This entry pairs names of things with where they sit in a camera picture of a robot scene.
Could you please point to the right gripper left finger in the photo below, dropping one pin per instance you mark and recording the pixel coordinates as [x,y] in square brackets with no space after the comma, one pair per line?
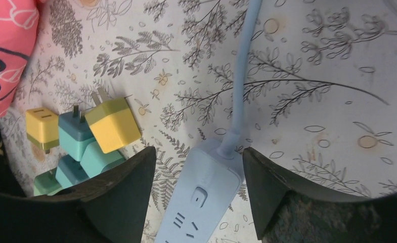
[110,207]

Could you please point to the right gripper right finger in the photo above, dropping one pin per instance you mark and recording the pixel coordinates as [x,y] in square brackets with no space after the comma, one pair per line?
[287,207]

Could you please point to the green plug cube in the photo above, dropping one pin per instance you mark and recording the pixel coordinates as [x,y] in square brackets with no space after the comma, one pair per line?
[46,184]

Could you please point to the blue power strip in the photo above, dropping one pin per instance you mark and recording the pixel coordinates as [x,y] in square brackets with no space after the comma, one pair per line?
[213,170]

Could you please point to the teal plug cube right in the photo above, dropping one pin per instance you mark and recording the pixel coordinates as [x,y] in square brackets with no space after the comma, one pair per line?
[94,161]

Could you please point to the teal plug cube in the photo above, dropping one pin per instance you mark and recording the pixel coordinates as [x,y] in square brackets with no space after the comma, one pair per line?
[94,161]
[74,133]
[69,172]

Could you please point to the teal plug cube middle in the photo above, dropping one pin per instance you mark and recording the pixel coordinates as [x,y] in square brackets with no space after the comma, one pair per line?
[69,172]

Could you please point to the teal plug cube upper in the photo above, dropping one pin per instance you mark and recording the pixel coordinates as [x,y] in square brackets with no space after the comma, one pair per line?
[74,133]

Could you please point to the yellow plug cube top-right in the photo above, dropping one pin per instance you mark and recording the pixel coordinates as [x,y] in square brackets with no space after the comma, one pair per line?
[112,122]

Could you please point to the yellow plug cube top-left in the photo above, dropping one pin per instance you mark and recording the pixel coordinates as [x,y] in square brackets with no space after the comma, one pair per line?
[42,128]

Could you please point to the floral table mat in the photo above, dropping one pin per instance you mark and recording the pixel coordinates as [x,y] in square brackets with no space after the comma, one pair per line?
[320,95]

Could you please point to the pink patterned bag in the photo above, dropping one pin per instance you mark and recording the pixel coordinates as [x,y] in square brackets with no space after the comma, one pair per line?
[18,30]

